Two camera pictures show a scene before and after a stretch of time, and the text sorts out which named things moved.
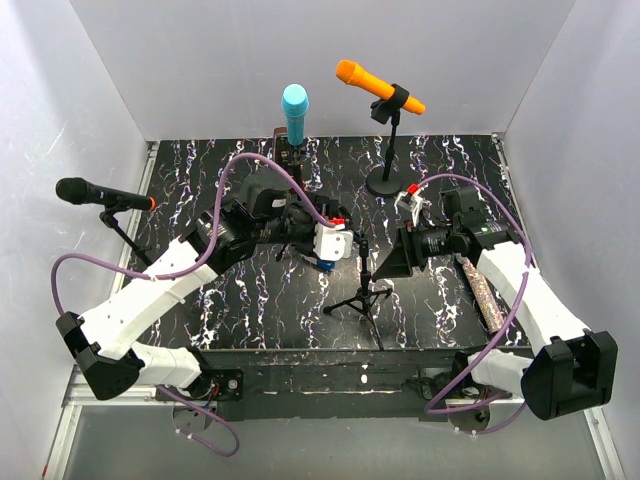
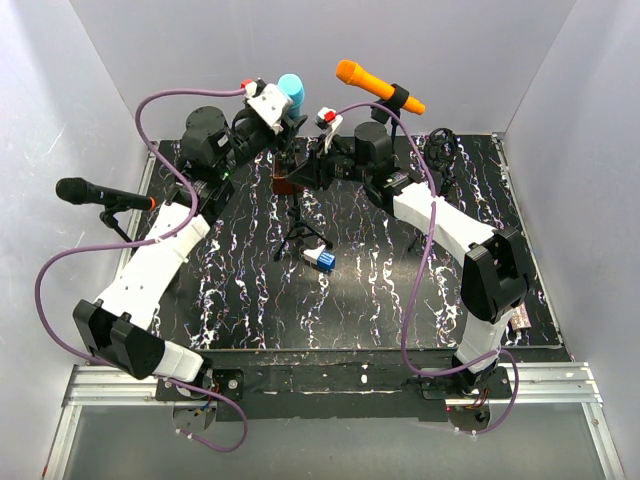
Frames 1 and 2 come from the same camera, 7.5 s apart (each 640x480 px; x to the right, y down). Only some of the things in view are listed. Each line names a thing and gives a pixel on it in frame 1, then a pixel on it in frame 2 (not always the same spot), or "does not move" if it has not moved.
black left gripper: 331,206 to 286,132
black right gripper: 400,261 to 314,172
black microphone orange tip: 78,191 does not move
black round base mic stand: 388,182 does not move
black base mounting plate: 338,384 does not move
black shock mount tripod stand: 365,295 to 443,147
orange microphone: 354,75 does not move
